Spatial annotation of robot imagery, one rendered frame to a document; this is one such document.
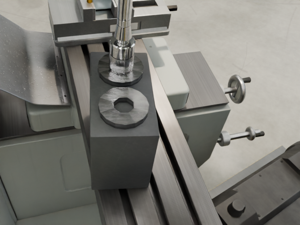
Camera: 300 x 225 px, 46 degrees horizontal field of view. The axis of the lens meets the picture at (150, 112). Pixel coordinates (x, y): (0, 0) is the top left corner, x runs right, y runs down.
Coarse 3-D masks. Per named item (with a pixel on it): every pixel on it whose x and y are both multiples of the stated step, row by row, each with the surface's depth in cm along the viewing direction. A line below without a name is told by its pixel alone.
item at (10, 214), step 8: (0, 176) 115; (0, 184) 116; (0, 192) 118; (0, 200) 119; (8, 200) 126; (0, 208) 121; (8, 208) 128; (0, 216) 123; (8, 216) 128; (0, 224) 126; (8, 224) 130
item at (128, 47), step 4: (112, 36) 65; (132, 36) 66; (112, 40) 64; (116, 40) 64; (132, 40) 65; (112, 44) 63; (116, 44) 63; (120, 44) 64; (124, 44) 64; (128, 44) 64; (132, 44) 64; (112, 48) 64; (116, 48) 63; (120, 48) 63; (124, 48) 63; (128, 48) 63; (132, 48) 64; (120, 52) 64; (124, 52) 64
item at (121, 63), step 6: (114, 54) 64; (120, 54) 64; (126, 54) 64; (132, 54) 65; (114, 60) 66; (120, 60) 65; (126, 60) 65; (132, 60) 67; (114, 66) 67; (120, 66) 66; (126, 66) 66; (132, 66) 68; (114, 72) 68; (120, 72) 67; (126, 72) 68
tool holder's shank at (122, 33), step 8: (120, 0) 57; (128, 0) 57; (120, 8) 58; (128, 8) 58; (120, 16) 59; (128, 16) 59; (120, 24) 61; (128, 24) 61; (120, 32) 62; (128, 32) 62; (120, 40) 63; (128, 40) 64
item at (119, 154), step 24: (96, 72) 69; (144, 72) 71; (96, 96) 65; (120, 96) 64; (144, 96) 65; (96, 120) 62; (120, 120) 61; (144, 120) 63; (96, 144) 61; (120, 144) 62; (144, 144) 63; (96, 168) 67; (120, 168) 68; (144, 168) 69
